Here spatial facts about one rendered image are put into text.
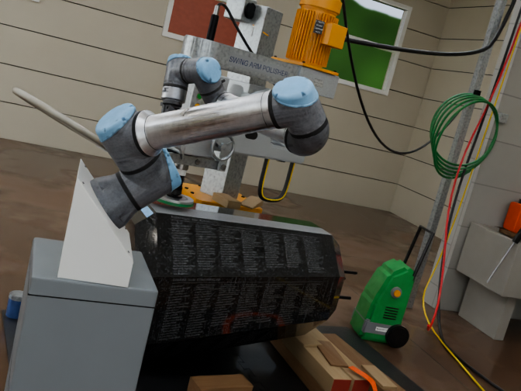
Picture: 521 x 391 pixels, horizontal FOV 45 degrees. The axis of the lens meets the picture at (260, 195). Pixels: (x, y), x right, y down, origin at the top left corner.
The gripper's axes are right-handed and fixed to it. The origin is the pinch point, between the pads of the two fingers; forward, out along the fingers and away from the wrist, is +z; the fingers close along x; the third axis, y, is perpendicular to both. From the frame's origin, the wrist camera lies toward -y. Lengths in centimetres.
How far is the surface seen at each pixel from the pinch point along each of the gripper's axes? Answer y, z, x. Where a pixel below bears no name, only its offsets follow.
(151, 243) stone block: 64, 35, -44
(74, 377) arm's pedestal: -3, 78, 22
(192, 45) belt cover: 59, -62, -44
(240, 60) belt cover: 51, -62, -69
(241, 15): 112, -111, -113
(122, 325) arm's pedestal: -12, 59, 13
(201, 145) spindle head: 62, -17, -62
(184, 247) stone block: 57, 35, -59
